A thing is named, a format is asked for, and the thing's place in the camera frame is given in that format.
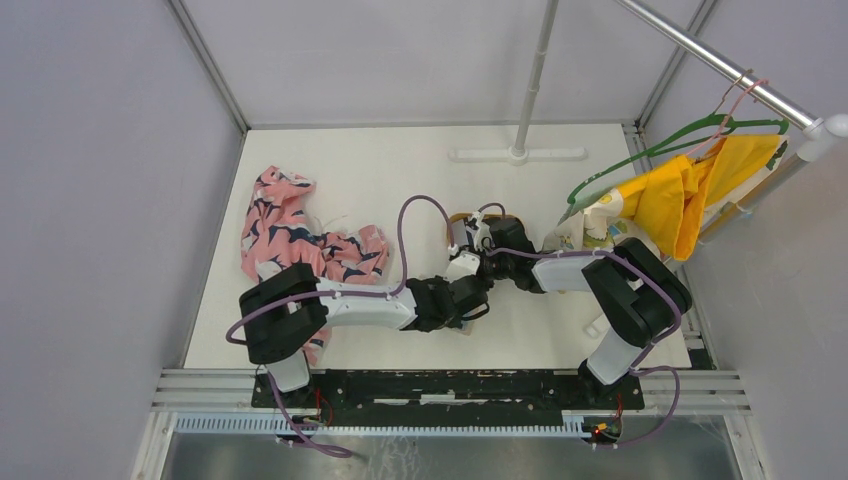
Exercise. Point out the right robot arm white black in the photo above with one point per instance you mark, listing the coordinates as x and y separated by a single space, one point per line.
640 297

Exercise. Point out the yellow dinosaur print garment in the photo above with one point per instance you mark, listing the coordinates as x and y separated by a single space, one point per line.
667 207

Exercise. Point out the pink patterned garment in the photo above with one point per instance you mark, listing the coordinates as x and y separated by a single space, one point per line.
277 234

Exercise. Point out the white rack pole with base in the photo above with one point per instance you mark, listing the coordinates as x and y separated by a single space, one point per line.
518 154

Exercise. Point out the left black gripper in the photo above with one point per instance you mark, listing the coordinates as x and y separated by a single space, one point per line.
455 321

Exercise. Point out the oval wooden card tray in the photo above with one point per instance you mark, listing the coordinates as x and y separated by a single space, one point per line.
462 221

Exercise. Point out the green clothes hanger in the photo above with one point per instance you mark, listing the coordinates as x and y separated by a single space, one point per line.
670 144

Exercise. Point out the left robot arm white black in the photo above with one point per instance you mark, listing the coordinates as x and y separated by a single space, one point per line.
280 315

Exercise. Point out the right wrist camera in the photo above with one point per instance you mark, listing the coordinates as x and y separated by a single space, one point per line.
477 230

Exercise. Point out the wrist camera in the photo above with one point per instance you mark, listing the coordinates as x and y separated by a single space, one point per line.
477 230
466 263

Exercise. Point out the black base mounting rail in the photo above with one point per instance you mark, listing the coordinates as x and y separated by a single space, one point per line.
457 398

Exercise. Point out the pink clothes hanger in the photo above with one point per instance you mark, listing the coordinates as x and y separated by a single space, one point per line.
746 92

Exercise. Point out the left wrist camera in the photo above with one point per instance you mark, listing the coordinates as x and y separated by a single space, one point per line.
466 263

